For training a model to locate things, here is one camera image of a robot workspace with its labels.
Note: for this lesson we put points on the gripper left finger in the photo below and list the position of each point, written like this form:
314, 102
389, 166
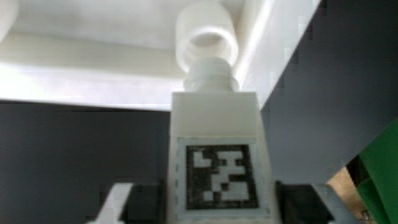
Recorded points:
133, 204

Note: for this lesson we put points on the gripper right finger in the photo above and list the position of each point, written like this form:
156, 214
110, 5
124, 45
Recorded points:
309, 205

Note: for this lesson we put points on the white square tabletop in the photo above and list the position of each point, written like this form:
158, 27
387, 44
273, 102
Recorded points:
87, 49

